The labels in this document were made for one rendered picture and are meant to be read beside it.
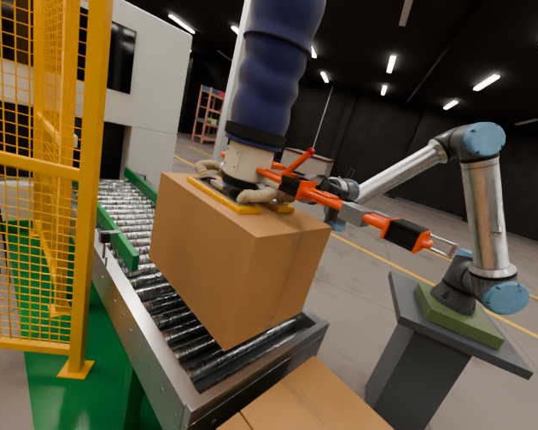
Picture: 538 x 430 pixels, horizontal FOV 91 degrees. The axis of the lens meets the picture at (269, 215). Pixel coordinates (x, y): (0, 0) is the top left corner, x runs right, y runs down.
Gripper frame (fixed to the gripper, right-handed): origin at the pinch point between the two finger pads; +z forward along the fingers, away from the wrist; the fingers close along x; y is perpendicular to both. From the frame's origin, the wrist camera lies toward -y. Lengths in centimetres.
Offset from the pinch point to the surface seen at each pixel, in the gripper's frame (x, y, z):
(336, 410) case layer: -65, -34, -8
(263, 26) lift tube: 41.9, 23.6, 11.0
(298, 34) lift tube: 43.0, 16.7, 3.0
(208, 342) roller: -65, 11, 14
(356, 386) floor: -120, -24, -86
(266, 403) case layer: -65, -19, 11
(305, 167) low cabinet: -85, 587, -810
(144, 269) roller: -65, 65, 17
